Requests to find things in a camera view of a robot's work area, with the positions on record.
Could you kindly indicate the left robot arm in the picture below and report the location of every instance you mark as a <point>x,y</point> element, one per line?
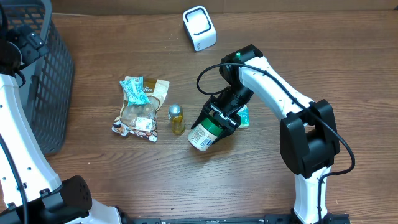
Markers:
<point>32,190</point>

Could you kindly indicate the teal tissue pack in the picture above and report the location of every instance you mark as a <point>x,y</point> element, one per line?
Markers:
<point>244,115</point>

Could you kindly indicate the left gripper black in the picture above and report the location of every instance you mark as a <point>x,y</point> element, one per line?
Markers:
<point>33,46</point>

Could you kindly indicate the white barcode scanner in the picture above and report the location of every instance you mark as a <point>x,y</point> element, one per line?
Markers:
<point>199,28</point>

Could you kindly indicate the green lid white jar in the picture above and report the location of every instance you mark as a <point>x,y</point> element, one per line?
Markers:
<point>203,135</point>

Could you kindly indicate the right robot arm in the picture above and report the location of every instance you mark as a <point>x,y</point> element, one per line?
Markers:
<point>308,138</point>

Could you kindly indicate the yellow liquid bottle silver cap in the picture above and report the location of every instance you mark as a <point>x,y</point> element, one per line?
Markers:
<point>177,120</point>

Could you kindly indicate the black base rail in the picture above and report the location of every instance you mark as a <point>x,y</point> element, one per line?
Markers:
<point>217,221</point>

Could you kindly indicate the brown snack bag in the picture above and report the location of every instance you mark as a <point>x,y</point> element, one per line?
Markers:
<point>141,120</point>

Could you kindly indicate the teal snack packet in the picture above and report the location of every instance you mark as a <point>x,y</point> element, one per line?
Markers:
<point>133,88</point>

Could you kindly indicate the grey plastic mesh basket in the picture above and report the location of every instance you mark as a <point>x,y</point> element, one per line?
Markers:
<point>45,85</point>

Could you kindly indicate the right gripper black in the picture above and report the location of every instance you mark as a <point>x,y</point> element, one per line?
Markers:
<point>221,112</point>

